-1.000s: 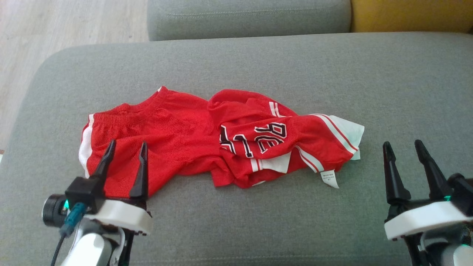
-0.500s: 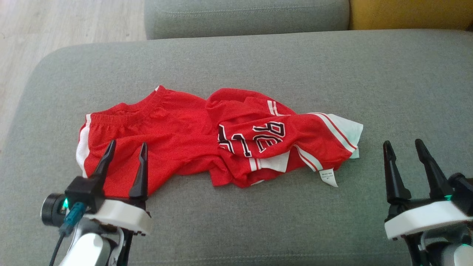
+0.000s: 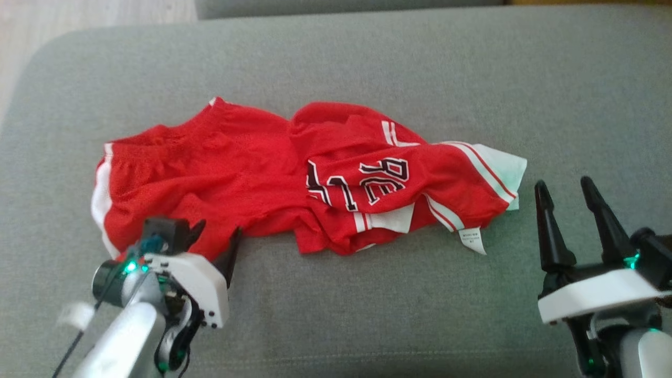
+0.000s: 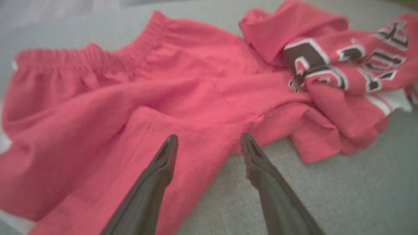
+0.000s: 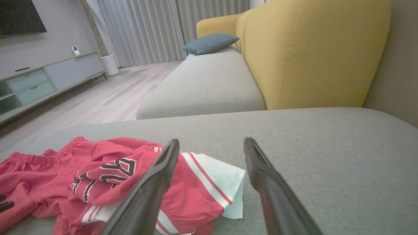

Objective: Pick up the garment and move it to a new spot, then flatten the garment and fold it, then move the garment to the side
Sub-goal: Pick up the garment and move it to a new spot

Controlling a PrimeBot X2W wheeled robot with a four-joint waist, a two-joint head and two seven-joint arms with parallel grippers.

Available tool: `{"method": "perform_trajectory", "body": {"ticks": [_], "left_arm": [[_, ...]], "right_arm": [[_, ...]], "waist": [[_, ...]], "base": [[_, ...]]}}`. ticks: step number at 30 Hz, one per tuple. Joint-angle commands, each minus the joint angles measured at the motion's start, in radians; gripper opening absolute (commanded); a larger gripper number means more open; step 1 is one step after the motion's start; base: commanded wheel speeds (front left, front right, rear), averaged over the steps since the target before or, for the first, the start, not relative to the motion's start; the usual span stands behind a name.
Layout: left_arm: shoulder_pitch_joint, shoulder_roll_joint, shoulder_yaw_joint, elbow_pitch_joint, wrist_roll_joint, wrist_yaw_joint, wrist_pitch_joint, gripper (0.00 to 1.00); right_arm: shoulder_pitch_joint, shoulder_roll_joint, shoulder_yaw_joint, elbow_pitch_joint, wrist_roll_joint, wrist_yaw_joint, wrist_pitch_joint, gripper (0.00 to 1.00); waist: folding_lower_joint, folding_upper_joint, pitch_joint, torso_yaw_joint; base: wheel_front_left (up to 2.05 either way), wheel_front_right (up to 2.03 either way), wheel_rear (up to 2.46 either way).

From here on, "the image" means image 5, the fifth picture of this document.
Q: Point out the large grey sofa chaise cushion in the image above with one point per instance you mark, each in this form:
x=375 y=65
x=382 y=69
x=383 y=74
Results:
x=326 y=156

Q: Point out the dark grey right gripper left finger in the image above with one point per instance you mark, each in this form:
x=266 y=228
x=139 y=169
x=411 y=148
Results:
x=147 y=195

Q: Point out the yellow sofa backrest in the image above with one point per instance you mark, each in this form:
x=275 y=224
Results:
x=310 y=52

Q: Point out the white and green TV cabinet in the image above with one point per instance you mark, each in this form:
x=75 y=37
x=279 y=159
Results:
x=62 y=73

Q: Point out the red basketball jersey white sleeves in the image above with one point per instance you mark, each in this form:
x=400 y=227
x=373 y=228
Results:
x=192 y=202

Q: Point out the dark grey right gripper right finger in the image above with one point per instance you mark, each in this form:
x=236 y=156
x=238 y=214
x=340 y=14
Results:
x=277 y=202

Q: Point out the black remote control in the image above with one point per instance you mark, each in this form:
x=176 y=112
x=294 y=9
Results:
x=22 y=69

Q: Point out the brown wooden pillar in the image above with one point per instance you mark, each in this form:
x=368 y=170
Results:
x=94 y=29

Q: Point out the white ribbed floor vase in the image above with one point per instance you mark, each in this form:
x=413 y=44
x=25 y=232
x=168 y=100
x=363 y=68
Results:
x=110 y=65

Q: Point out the grey pleated curtains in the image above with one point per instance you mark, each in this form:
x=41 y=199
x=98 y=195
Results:
x=147 y=29

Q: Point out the grey back cushion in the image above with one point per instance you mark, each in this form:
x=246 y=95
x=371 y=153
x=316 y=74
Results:
x=202 y=85

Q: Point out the blue-grey throw pillow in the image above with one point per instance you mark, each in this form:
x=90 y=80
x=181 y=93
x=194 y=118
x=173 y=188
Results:
x=210 y=43

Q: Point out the black flat television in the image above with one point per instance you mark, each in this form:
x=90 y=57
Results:
x=18 y=14

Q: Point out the red basketball shorts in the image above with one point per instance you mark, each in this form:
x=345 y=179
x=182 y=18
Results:
x=29 y=176

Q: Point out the small white security camera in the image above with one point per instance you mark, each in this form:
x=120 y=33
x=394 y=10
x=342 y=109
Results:
x=76 y=50

